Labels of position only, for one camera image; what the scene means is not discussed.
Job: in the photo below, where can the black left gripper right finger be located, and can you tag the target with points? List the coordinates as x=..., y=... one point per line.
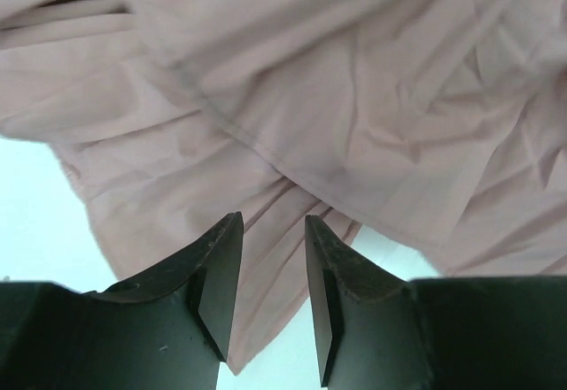
x=376, y=331

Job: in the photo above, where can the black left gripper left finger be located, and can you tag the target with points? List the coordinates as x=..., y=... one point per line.
x=167, y=327

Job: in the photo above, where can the pink skirt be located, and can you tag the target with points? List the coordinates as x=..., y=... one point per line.
x=440, y=124

